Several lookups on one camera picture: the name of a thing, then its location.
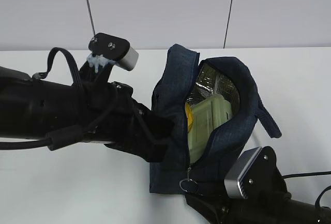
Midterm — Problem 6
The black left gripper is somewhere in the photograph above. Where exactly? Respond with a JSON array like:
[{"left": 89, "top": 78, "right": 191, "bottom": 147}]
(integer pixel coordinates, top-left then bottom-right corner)
[{"left": 83, "top": 82, "right": 174, "bottom": 162}]

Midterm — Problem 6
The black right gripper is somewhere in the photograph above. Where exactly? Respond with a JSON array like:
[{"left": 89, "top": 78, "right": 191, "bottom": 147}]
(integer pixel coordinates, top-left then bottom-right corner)
[{"left": 185, "top": 180, "right": 259, "bottom": 223}]

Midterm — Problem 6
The dark blue lunch bag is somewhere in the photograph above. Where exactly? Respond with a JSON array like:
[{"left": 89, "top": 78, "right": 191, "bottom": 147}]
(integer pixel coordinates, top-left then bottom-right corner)
[{"left": 149, "top": 44, "right": 281, "bottom": 195}]

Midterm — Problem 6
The yellow pear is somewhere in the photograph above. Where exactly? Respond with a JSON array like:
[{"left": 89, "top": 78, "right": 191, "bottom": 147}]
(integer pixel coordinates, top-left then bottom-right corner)
[{"left": 185, "top": 102, "right": 194, "bottom": 132}]

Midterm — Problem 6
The green lidded glass container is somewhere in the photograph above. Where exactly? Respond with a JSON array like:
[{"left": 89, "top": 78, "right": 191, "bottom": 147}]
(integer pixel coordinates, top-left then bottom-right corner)
[{"left": 188, "top": 94, "right": 233, "bottom": 164}]

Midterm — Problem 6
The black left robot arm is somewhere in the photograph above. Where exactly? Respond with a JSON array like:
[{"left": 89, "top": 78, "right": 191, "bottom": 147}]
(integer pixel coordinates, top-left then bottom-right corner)
[{"left": 1, "top": 67, "right": 174, "bottom": 162}]

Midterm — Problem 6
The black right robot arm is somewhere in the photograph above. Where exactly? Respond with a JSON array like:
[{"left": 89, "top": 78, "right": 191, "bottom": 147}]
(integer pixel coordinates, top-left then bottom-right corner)
[{"left": 185, "top": 158, "right": 330, "bottom": 223}]

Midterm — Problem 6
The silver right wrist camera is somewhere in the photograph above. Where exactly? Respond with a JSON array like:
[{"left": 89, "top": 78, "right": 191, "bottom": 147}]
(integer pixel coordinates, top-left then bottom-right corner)
[{"left": 224, "top": 146, "right": 277, "bottom": 200}]

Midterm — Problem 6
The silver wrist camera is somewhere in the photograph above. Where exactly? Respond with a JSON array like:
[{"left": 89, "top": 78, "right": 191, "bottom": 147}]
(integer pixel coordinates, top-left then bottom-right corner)
[
  {"left": 224, "top": 146, "right": 277, "bottom": 200},
  {"left": 87, "top": 33, "right": 139, "bottom": 73}
]

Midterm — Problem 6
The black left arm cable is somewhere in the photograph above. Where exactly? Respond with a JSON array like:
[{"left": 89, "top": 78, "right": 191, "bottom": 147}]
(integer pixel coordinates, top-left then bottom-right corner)
[{"left": 0, "top": 47, "right": 117, "bottom": 152}]

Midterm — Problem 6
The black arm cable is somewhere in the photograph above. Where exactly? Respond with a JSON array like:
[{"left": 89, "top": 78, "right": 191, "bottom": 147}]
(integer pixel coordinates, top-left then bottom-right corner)
[
  {"left": 0, "top": 47, "right": 117, "bottom": 152},
  {"left": 281, "top": 171, "right": 331, "bottom": 209}
]

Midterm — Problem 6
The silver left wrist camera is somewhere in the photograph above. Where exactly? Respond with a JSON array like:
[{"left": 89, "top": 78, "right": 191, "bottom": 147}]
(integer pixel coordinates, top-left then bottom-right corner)
[{"left": 87, "top": 33, "right": 139, "bottom": 73}]

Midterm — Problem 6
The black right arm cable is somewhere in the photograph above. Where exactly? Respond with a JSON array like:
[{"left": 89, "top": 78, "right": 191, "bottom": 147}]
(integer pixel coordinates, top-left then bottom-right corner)
[{"left": 281, "top": 171, "right": 331, "bottom": 209}]

